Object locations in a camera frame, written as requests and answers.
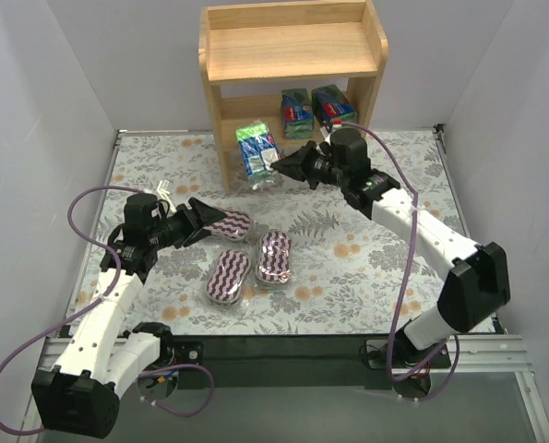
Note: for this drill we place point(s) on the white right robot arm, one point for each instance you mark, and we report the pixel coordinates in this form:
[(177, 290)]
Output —
[(475, 276)]

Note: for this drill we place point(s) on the pink wavy sponge lower left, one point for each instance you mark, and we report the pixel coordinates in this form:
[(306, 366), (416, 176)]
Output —
[(225, 282)]

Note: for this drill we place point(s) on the pink wavy sponge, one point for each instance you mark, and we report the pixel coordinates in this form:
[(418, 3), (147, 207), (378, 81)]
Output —
[(274, 258), (225, 282), (235, 226)]

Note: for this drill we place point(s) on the pink wavy sponge middle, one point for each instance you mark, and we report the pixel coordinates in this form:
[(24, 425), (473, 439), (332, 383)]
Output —
[(274, 258)]

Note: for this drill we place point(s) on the pink wavy sponge top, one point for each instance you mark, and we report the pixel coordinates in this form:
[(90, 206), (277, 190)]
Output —
[(235, 226)]

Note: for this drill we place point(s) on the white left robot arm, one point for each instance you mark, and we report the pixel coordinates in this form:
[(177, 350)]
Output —
[(81, 392)]

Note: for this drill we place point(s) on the green blue sponge pack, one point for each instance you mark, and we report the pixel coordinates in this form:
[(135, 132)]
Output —
[(258, 152), (297, 117), (330, 104)]

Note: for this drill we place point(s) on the white cable connector tag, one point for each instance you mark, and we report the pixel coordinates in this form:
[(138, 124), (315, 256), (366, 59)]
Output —
[(163, 191)]

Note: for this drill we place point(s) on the floral patterned table mat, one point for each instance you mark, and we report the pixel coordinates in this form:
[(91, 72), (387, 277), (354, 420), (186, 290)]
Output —
[(348, 274)]

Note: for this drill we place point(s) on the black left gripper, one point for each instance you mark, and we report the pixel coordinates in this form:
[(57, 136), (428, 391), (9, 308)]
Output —
[(187, 223)]

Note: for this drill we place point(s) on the wooden two-tier shelf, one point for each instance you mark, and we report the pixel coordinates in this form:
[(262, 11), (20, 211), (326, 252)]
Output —
[(284, 41)]

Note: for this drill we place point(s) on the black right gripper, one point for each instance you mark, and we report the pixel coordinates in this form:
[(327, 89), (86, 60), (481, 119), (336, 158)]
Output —
[(311, 164)]

